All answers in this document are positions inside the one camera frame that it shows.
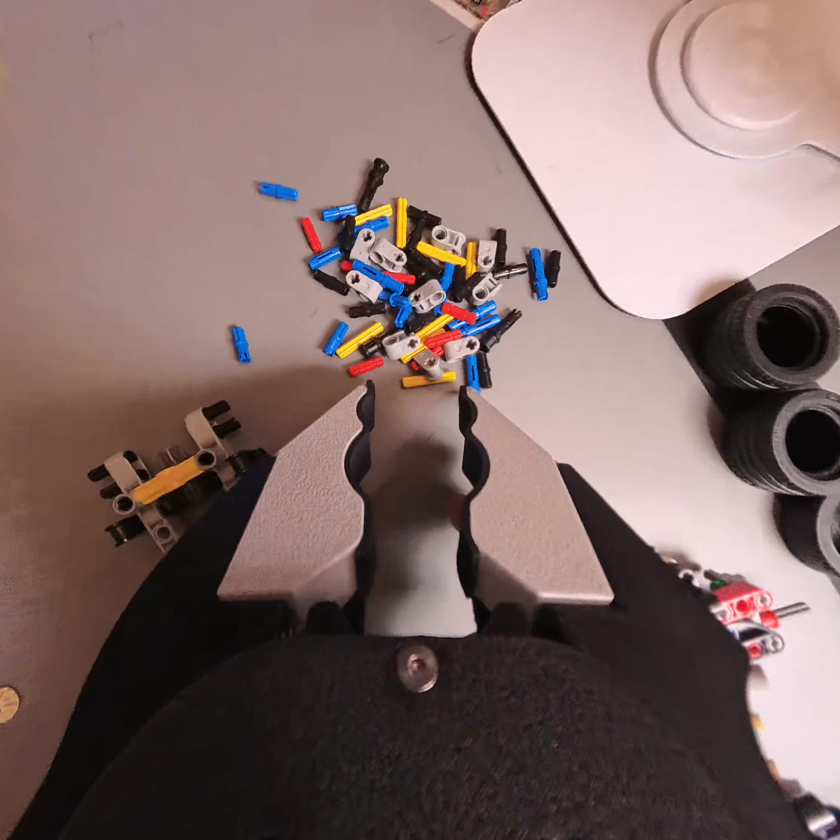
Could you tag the lego set box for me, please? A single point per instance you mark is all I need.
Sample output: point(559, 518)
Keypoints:
point(469, 8)

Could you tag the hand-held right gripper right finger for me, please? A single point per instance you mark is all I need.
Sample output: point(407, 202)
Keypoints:
point(535, 525)

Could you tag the pile of small lego connectors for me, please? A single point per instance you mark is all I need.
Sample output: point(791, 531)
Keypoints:
point(420, 295)

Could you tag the small brass disc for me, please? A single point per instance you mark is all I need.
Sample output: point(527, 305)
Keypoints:
point(6, 705)

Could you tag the red black lego assembly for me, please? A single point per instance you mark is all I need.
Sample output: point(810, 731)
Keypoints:
point(745, 600)

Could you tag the black rubber tyre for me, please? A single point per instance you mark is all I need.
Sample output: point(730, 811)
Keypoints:
point(754, 446)
point(807, 531)
point(735, 341)

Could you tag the blue lego pin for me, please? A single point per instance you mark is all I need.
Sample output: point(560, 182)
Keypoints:
point(277, 191)
point(241, 344)

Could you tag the grey yellow lego subassembly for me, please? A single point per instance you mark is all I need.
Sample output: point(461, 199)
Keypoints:
point(164, 485)

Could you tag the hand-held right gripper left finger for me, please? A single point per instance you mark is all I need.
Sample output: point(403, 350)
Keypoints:
point(295, 518)

